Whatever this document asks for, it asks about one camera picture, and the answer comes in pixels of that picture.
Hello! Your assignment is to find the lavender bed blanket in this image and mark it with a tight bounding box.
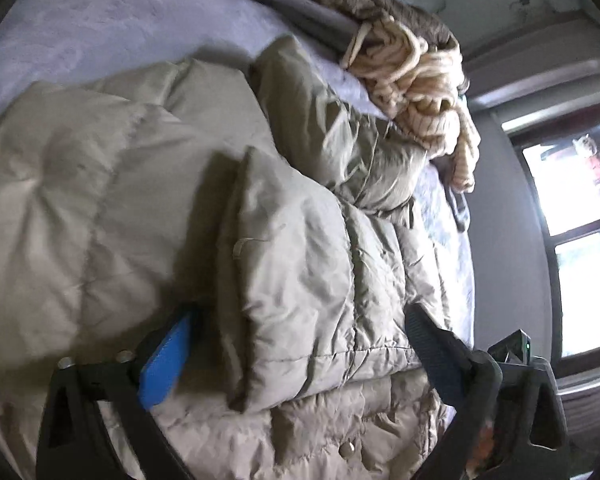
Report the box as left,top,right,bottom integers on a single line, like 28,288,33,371
0,0,476,351

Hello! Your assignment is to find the window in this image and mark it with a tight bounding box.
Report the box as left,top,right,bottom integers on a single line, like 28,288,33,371
500,115,600,361

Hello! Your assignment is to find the grey cloth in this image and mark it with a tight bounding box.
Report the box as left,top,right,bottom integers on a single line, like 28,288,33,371
170,0,361,53

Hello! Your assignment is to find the cream striped garment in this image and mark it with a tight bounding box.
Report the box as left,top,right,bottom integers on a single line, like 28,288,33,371
340,15,483,193

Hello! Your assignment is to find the beige puffer jacket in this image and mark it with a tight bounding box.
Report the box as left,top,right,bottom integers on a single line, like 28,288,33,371
0,35,473,480

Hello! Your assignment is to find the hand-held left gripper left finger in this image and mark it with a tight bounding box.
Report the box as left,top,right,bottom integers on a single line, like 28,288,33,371
34,307,201,480

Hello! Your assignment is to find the brown fuzzy garment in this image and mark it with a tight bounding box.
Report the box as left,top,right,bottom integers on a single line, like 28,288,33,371
280,0,463,61

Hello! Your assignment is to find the ribbed panel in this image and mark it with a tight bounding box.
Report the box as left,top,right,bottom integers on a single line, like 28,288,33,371
555,360,600,461

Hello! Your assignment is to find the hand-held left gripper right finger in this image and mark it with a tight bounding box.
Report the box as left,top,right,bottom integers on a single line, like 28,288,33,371
404,302,570,480

